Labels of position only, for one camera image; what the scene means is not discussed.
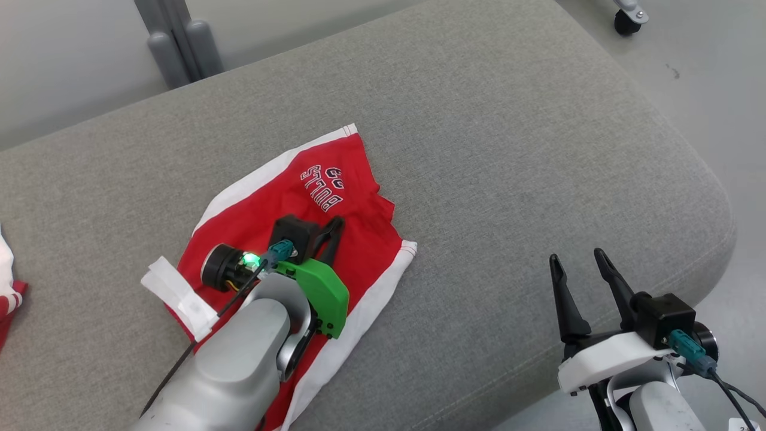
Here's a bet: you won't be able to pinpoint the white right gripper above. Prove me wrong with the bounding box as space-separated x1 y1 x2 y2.
549 248 666 396

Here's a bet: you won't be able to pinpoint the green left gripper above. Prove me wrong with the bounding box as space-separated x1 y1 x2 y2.
200 217 349 340

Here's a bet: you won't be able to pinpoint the red white basketball shorts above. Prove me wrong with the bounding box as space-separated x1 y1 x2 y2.
141 123 418 431

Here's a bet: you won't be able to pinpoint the red white basketball jersey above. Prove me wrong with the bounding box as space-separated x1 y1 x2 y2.
0 224 29 351

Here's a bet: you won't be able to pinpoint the grey fabric sofa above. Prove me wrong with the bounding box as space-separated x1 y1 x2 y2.
0 0 737 431

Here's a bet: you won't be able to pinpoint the black caster wheel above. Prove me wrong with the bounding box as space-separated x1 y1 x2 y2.
612 0 650 37

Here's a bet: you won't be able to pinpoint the teal left camera connector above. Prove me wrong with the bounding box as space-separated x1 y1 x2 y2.
266 239 296 267

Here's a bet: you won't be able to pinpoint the teal camera connector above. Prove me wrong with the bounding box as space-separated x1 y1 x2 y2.
668 329 718 378
266 239 296 267

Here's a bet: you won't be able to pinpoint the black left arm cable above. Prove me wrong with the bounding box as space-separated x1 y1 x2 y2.
139 257 270 420

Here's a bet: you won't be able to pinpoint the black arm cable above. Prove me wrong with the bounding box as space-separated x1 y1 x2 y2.
139 257 270 420
706 365 766 431

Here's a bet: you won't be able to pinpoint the teal right camera connector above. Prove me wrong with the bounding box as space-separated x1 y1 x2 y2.
668 329 718 378

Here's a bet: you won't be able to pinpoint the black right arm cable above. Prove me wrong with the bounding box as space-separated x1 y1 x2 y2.
706 365 766 431

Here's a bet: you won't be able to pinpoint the grey partition post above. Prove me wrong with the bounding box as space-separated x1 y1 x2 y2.
135 0 225 90

